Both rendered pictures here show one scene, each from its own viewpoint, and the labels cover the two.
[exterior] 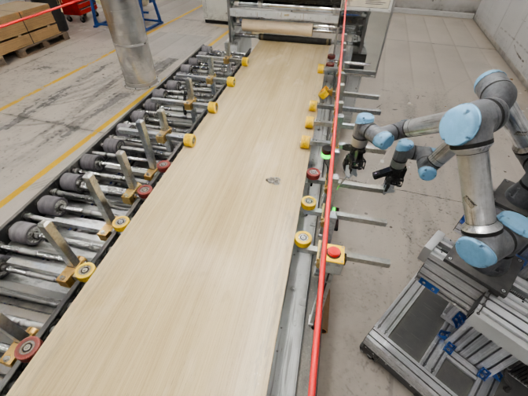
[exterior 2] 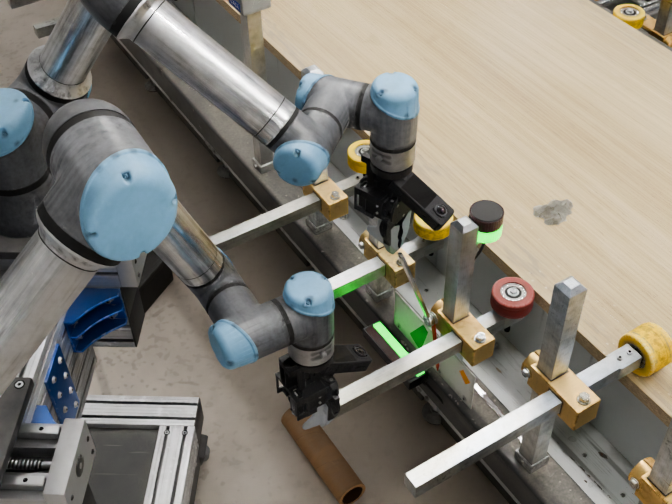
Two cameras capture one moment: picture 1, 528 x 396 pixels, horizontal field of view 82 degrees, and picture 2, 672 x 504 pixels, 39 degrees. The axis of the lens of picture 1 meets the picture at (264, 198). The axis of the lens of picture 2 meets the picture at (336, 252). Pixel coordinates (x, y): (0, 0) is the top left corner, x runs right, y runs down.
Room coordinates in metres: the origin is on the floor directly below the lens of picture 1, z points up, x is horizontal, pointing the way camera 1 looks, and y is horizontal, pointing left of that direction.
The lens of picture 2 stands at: (2.04, -1.34, 2.21)
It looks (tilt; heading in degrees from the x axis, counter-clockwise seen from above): 45 degrees down; 137
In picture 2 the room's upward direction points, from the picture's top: 2 degrees counter-clockwise
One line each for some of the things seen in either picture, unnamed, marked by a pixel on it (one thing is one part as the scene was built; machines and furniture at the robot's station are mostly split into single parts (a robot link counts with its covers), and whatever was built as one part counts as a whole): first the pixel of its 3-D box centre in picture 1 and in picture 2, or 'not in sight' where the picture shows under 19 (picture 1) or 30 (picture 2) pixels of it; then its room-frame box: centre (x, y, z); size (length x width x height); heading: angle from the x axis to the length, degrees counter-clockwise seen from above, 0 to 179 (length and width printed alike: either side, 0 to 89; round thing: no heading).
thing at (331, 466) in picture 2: (323, 309); (322, 453); (0.96, -0.42, 0.04); 0.30 x 0.08 x 0.08; 168
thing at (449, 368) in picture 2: not in sight; (431, 348); (1.29, -0.40, 0.75); 0.26 x 0.01 x 0.10; 168
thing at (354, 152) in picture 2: (302, 243); (365, 169); (0.89, -0.19, 0.85); 0.08 x 0.08 x 0.11
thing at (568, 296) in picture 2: (333, 149); (549, 381); (1.57, -0.43, 0.94); 0.03 x 0.03 x 0.48; 78
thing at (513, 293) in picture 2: (312, 178); (510, 310); (1.38, -0.29, 0.85); 0.08 x 0.08 x 0.11
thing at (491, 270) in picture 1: (491, 251); (21, 189); (0.69, -0.87, 1.09); 0.15 x 0.15 x 0.10
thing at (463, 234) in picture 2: (329, 183); (455, 314); (1.33, -0.38, 0.87); 0.03 x 0.03 x 0.48; 78
